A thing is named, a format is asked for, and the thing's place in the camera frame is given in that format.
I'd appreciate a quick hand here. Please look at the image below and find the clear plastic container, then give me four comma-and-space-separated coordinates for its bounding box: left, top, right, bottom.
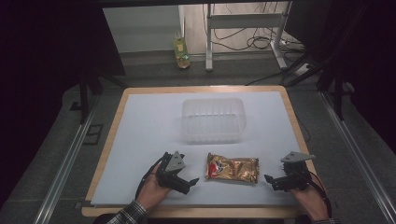
181, 97, 248, 146

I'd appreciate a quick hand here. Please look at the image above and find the person's left hand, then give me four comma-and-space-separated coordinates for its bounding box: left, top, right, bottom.
135, 172, 173, 213

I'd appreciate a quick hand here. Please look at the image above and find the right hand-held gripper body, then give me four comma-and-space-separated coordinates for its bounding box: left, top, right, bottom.
279, 151, 316, 191

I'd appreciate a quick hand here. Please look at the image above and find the white table mat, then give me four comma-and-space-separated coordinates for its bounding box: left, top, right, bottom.
90, 91, 302, 208

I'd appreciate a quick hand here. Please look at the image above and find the gold snack packet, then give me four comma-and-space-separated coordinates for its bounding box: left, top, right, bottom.
205, 152, 261, 185

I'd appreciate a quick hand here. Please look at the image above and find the black curtain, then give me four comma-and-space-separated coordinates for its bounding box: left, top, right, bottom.
284, 0, 396, 157
0, 0, 127, 209

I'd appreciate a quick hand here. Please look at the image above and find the white metal desk frame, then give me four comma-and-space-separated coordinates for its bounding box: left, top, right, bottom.
205, 1, 292, 72

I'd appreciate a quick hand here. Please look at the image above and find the person's right hand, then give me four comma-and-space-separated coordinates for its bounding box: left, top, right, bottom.
290, 179, 330, 223

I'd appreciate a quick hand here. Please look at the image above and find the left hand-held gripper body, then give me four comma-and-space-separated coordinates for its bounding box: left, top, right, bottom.
155, 150, 187, 189

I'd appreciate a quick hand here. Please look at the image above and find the black floor cable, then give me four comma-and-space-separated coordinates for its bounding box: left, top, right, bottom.
245, 70, 285, 87

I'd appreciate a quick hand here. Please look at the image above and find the yellow drink bottle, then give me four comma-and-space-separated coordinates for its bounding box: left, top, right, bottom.
173, 30, 191, 70

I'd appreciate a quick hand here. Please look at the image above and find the aluminium floor rail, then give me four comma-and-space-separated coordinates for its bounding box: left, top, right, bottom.
319, 91, 396, 224
32, 93, 101, 224

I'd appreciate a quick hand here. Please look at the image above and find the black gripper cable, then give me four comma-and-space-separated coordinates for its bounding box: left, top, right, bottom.
307, 172, 333, 219
134, 156, 165, 201

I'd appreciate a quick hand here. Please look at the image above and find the tangle of black floor cables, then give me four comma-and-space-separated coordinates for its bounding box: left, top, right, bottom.
211, 2, 305, 53

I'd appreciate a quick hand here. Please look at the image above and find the black stand leg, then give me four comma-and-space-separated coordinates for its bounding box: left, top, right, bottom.
78, 74, 105, 125

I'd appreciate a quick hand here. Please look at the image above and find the black floor bracket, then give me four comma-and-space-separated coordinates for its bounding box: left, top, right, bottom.
82, 123, 105, 146

